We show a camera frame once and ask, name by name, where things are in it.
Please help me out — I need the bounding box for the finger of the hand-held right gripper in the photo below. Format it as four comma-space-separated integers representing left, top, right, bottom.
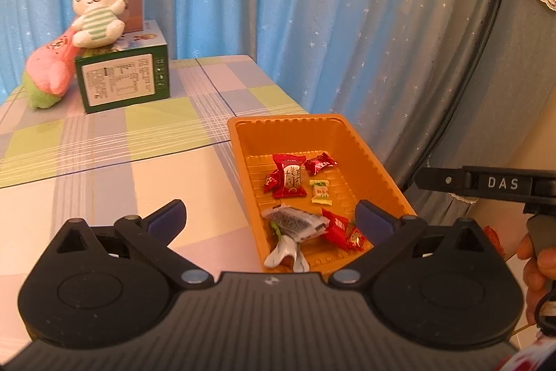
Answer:
415, 166, 465, 193

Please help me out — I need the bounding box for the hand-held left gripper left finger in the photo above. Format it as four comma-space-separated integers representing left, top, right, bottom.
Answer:
54, 199, 214, 290

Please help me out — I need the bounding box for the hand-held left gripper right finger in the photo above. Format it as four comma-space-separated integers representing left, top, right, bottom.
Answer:
328, 200, 496, 288

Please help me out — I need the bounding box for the yellow candy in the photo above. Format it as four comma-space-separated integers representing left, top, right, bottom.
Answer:
310, 180, 333, 205

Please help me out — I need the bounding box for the orange plastic tray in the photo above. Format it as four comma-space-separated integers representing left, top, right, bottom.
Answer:
227, 114, 418, 274

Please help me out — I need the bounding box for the red twist-wrapped candy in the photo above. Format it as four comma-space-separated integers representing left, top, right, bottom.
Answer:
304, 152, 338, 176

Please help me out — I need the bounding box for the dark long snack packet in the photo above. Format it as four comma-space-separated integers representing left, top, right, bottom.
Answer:
262, 207, 331, 242

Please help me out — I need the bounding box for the red packet with picture label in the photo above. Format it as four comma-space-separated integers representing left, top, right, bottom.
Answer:
271, 154, 307, 199

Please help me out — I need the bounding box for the white snack packet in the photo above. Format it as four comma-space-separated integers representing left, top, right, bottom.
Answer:
265, 236, 310, 272

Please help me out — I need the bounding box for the person's right hand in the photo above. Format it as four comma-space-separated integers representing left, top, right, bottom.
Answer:
517, 233, 556, 324

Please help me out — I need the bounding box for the plaid tablecloth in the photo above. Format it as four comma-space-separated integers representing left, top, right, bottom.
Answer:
0, 55, 313, 280

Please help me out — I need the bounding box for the grey lace-trimmed cover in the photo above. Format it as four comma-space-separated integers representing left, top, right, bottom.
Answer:
402, 0, 556, 215

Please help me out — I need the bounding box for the green cardboard box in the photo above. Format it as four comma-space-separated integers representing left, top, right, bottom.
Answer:
75, 20, 171, 114

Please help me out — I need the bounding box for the grey starry curtain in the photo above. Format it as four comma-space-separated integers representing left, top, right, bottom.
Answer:
256, 0, 517, 189

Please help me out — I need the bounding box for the red and white patterned clothing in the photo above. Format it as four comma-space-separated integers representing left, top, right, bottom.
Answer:
499, 336, 556, 371

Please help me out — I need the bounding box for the pink and green plush toy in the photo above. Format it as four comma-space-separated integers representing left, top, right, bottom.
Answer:
22, 27, 81, 110

